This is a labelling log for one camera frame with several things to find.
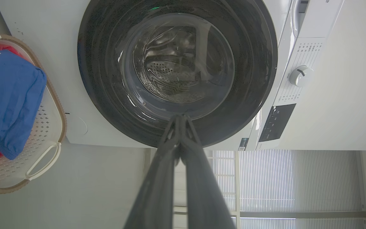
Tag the small dark product sticker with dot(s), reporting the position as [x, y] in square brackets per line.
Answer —
[243, 144]

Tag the white detergent drawer front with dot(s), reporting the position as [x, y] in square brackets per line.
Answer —
[299, 19]

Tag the round white filter cover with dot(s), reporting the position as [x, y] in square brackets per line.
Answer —
[81, 125]

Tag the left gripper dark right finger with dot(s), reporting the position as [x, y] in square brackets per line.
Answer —
[202, 190]

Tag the white round control knob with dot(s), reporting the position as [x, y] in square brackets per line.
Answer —
[300, 76]

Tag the round black glass washer door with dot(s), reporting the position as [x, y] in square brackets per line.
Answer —
[100, 79]

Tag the white vertical window blinds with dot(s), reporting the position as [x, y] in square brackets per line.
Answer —
[265, 181]

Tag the white front-load washing machine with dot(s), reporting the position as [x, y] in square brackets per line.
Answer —
[59, 95]

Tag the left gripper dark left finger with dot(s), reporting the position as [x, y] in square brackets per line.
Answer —
[157, 184]

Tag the stainless steel washer drum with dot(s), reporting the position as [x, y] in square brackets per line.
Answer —
[170, 76]

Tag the black washer display panel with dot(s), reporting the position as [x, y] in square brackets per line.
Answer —
[276, 122]

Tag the white laundry basket brown rim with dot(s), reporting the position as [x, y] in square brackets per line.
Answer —
[48, 127]

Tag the blue jersey garment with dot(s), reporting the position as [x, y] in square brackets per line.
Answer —
[8, 101]

